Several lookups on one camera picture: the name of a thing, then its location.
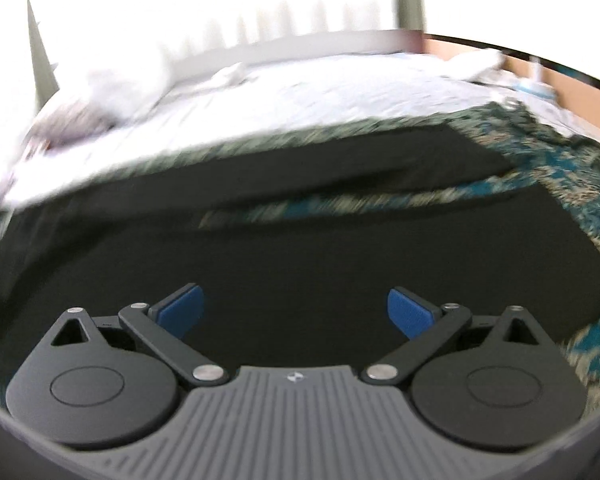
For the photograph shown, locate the black pants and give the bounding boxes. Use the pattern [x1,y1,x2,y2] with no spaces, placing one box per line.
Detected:
[0,126,600,385]

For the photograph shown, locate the white bed sheet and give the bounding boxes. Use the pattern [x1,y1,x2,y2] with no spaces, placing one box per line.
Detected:
[0,53,600,209]

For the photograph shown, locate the teal patterned bedspread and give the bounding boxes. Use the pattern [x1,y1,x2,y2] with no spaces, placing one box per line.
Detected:
[0,101,600,401]

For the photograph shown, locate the crumpled white cloth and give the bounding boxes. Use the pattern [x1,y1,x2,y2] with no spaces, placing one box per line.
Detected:
[443,49,557,103]

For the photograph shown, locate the white sheer curtain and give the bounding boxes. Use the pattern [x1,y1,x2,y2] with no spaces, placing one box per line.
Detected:
[31,0,398,84]

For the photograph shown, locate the wooden bed frame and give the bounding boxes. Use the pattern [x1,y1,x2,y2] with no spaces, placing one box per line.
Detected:
[424,34,600,129]

